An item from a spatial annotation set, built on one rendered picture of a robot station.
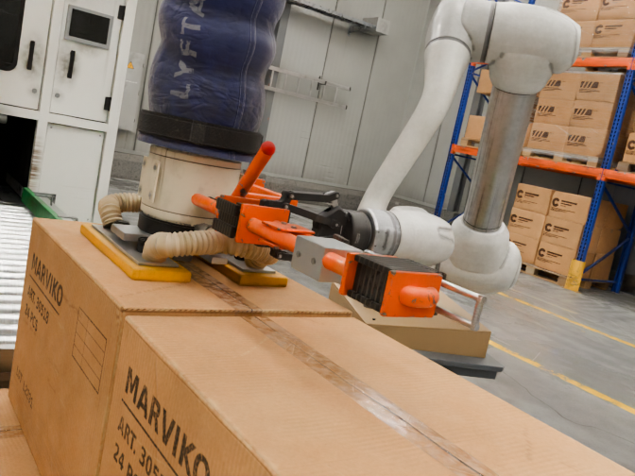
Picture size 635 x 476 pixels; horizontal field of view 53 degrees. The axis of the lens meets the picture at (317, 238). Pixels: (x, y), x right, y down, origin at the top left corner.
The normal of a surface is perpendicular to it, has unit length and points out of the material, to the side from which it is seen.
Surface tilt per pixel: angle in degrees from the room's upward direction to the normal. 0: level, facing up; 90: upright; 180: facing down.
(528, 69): 122
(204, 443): 90
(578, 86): 88
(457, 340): 90
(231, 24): 68
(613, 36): 90
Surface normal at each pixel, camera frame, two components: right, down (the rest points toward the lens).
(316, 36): 0.55, 0.23
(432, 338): 0.23, 0.19
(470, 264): -0.26, 0.47
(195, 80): -0.01, -0.13
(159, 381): -0.81, -0.07
